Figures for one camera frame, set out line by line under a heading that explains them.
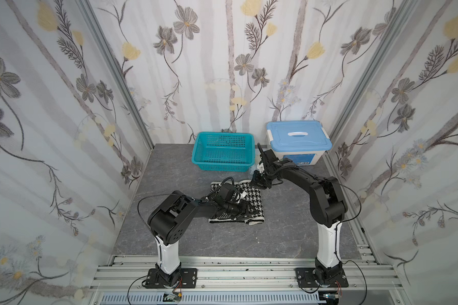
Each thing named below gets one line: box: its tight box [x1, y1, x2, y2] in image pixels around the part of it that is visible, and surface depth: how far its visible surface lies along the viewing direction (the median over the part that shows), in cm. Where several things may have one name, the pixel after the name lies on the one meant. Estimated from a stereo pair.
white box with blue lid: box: [266, 120, 333, 166], surface depth 106 cm
